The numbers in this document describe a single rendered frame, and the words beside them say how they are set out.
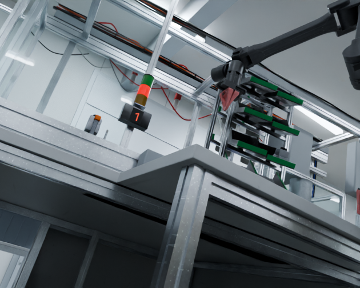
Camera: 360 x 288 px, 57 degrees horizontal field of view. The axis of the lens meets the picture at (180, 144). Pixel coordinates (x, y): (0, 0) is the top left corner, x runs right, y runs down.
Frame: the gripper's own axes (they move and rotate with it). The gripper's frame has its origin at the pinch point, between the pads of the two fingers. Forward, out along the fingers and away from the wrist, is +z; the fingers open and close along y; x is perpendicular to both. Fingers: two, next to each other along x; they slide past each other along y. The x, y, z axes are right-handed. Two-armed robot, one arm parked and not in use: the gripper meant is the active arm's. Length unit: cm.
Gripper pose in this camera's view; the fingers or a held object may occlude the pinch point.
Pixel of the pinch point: (225, 108)
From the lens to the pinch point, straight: 122.1
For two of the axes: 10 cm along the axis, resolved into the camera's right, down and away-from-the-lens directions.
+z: -2.7, 8.9, -3.7
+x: 4.1, -2.4, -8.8
